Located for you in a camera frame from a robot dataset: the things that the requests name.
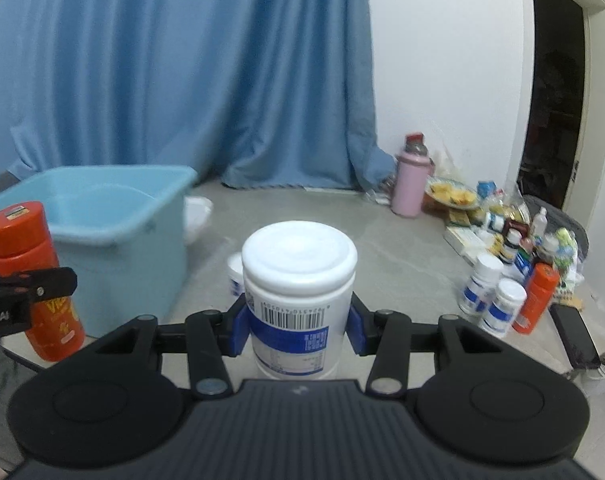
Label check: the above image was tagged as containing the white pill bottle right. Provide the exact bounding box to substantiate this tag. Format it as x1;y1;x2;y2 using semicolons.
479;278;527;338

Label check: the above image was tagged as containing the light blue plastic bin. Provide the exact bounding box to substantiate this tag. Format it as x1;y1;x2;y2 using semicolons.
0;166;197;337

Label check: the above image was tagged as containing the white pill bottle left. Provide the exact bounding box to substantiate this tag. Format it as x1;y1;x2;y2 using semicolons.
458;252;504;315

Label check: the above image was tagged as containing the blue curtain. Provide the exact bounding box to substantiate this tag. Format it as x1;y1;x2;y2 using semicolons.
0;0;395;190

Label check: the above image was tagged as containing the pink thermos bottle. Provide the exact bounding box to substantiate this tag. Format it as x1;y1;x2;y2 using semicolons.
391;132;433;218

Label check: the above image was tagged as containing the white jar blue label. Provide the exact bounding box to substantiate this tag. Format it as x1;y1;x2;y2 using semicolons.
226;252;244;298

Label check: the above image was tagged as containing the black smartphone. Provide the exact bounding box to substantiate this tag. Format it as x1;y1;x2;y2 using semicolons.
549;304;601;370

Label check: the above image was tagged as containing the orange vitamin bottle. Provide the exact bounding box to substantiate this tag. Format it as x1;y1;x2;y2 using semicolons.
0;200;86;362

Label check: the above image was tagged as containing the plate of yellow food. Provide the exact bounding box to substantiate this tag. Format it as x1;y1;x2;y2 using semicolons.
425;177;479;210

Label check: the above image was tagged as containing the orange bottle at edge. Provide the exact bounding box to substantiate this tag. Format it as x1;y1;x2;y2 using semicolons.
512;263;560;334

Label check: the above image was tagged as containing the white pill bottle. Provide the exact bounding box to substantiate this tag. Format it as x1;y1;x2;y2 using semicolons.
479;278;527;338
458;252;504;315

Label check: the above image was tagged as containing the white medicine box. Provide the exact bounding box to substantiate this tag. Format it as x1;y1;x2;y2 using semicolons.
444;226;493;264

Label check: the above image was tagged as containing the white bottle blue band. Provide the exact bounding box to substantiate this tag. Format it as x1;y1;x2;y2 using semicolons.
240;220;358;379

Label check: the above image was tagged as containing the white bin lid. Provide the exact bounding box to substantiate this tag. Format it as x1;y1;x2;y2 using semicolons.
183;196;214;246

